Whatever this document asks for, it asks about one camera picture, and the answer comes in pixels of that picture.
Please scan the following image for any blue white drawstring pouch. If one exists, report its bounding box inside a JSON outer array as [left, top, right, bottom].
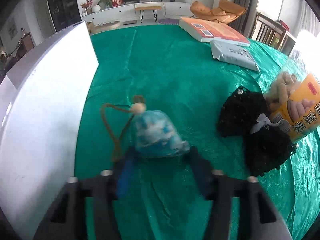
[[100, 94, 191, 163]]

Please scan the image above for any black knitted fabric item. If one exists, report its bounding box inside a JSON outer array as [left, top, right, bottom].
[[217, 86, 297, 177]]

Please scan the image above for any white cardboard storage box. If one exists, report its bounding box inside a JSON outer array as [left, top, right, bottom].
[[1, 22, 99, 239]]

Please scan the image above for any clear jar with yellow label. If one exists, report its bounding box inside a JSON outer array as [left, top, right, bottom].
[[264, 59, 319, 142]]

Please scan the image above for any grey plastic mailer bag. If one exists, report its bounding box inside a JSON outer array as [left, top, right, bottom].
[[210, 40, 260, 72]]

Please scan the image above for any green satin table cloth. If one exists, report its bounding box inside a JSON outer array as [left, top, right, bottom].
[[75, 25, 287, 239]]

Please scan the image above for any dark wooden chair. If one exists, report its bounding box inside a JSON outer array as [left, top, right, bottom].
[[249, 12, 286, 50]]

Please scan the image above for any orange book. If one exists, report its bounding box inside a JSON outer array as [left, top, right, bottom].
[[178, 17, 250, 47]]

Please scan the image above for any orange lounge chair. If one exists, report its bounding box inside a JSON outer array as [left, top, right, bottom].
[[190, 0, 247, 24]]

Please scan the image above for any white vase with red flowers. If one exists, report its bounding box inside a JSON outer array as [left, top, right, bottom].
[[80, 0, 101, 16]]

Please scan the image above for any grey curtain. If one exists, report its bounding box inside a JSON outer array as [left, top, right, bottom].
[[230, 0, 259, 37]]

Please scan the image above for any small wooden side table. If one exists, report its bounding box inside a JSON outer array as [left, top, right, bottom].
[[135, 5, 162, 23]]

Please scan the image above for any white tv cabinet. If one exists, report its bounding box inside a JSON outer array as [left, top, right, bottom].
[[81, 1, 193, 25]]

